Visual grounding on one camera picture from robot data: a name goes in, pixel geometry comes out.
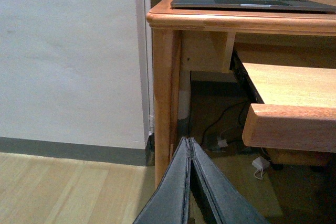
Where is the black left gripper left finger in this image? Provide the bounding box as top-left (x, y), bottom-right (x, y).
top-left (134, 138), bottom-right (190, 223)

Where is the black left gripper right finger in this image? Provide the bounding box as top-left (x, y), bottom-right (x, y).
top-left (189, 138), bottom-right (268, 223)

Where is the black power cable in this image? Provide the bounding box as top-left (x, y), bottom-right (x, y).
top-left (187, 70), bottom-right (249, 146)

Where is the wooden desk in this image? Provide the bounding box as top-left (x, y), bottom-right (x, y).
top-left (146, 0), bottom-right (335, 184)

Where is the wooden keyboard tray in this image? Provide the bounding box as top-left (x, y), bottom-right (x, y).
top-left (232, 48), bottom-right (335, 153)

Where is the white power adapter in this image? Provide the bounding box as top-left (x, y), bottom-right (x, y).
top-left (252, 156), bottom-right (270, 180)

